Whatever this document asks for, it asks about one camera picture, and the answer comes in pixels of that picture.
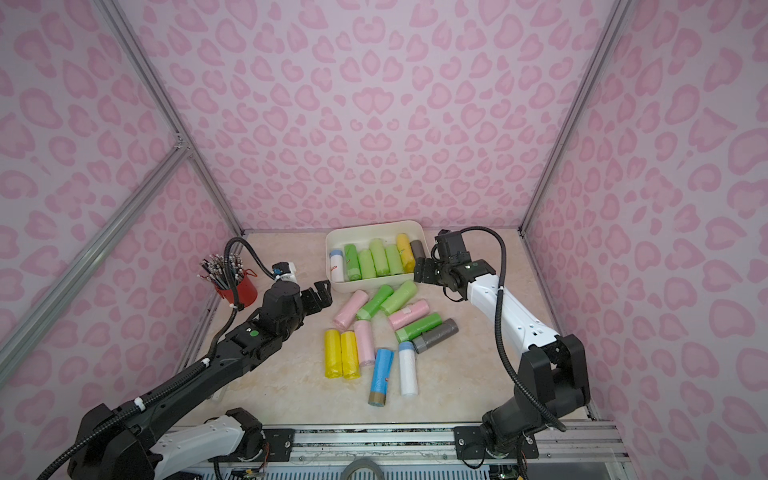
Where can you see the yellow roll with label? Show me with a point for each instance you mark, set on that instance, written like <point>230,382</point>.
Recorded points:
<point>405,251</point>

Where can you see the white roll blue cap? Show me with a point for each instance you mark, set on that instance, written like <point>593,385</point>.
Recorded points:
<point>407,369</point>
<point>337,266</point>

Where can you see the pink roll upper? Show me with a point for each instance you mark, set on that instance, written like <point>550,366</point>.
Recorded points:
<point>347,314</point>

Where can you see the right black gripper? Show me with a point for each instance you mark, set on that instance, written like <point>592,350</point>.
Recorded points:
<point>437,270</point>

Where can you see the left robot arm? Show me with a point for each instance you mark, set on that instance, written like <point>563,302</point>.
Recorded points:
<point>135,440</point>

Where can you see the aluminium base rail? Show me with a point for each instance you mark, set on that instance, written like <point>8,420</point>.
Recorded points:
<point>587,450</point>

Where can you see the grey roll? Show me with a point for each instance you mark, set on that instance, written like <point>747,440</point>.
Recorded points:
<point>435,336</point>
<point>418,250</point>

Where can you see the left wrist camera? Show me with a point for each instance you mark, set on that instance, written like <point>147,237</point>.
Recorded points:
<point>285,271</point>

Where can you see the light green roll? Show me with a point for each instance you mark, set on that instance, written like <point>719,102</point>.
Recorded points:
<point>378,252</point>
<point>399,298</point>

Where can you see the white plastic storage box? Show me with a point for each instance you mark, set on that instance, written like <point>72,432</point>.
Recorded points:
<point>360,236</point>

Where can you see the pink roll with label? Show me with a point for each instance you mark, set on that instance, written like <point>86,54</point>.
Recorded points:
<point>409,314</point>

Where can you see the pink roll lower middle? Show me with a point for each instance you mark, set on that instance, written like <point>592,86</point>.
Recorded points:
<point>365,343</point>

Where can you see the dark green roll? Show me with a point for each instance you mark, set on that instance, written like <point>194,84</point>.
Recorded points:
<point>352,263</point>

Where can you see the red pen holder cup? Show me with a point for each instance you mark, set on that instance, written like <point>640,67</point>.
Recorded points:
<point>246,290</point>

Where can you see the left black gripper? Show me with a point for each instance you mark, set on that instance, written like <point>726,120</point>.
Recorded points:
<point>318,296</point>

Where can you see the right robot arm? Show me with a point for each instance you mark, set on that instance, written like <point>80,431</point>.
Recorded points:
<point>548,369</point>

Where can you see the bundle of pens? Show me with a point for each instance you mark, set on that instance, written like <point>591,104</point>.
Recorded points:
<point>220,271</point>

